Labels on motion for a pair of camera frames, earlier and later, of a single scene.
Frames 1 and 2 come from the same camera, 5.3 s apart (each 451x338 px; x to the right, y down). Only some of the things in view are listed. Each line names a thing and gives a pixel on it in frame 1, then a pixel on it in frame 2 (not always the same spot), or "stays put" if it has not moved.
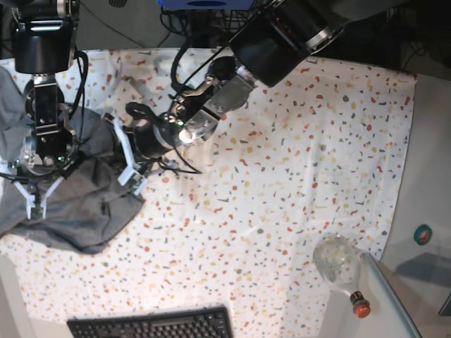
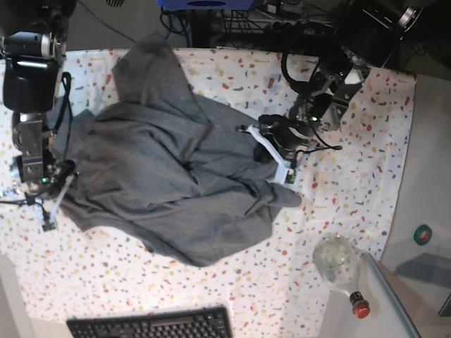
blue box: x=174 y=5 stays put
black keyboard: x=212 y=322 stays put
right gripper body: x=146 y=139 -> x=289 y=137
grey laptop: x=421 y=282 stays put
